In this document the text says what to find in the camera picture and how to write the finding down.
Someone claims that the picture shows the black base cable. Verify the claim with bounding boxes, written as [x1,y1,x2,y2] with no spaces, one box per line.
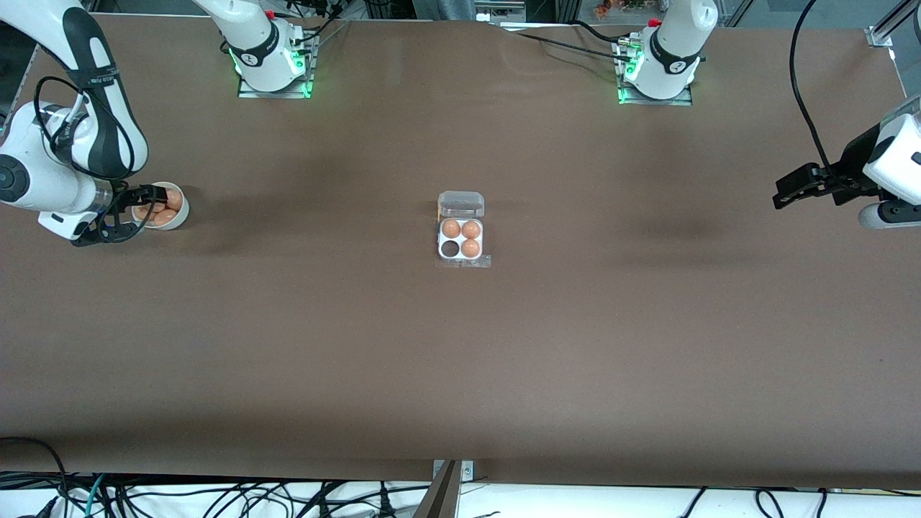
[502,24,634,62]
[571,19,638,45]

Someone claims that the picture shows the white round bowl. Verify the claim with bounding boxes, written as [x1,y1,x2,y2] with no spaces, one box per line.
[132,181,190,231]

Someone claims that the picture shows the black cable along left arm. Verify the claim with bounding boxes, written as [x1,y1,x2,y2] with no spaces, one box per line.
[789,0,857,184]

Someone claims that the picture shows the grey fabric background object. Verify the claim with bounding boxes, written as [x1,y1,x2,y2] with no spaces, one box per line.
[414,0,477,21]

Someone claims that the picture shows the aluminium frame profile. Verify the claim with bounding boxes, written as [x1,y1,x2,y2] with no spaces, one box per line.
[866,0,921,50]

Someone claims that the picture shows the metal table edge bracket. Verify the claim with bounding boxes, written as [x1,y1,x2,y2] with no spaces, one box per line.
[432,459,474,484]

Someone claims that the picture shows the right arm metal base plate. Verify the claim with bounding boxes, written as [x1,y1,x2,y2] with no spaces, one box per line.
[237,32,318,99]

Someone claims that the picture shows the clear plastic egg carton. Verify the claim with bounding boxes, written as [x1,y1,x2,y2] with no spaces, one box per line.
[436,191,492,270]

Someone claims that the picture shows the dark bar under table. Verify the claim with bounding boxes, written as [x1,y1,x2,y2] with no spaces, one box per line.
[414,460,461,518]

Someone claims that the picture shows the teal floor cable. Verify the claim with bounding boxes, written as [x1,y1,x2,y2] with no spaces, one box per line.
[85,473,109,518]

